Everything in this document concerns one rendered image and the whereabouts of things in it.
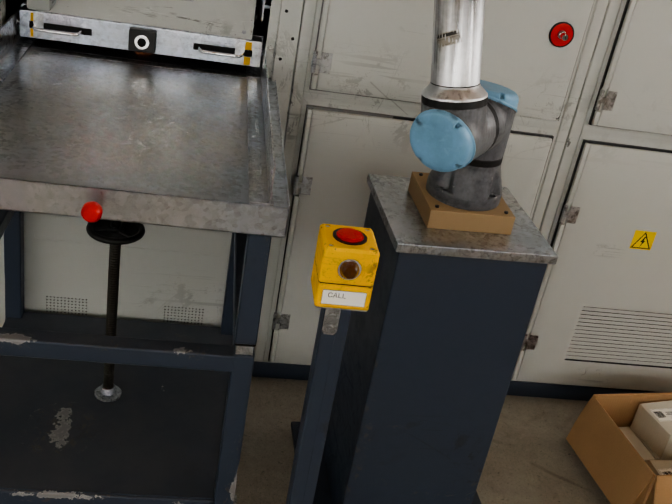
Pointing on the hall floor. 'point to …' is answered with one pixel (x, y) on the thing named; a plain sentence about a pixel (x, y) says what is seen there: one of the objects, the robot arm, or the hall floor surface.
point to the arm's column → (425, 375)
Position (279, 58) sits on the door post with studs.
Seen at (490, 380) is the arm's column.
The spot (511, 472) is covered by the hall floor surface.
